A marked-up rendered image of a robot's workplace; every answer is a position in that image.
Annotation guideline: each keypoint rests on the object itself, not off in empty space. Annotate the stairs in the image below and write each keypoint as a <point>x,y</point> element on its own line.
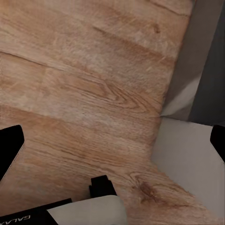
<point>197,88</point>

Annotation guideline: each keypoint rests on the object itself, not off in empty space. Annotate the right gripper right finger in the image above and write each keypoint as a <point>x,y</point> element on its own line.
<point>217,138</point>

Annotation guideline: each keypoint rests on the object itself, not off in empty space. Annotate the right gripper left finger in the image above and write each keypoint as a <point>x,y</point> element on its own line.
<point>11,140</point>

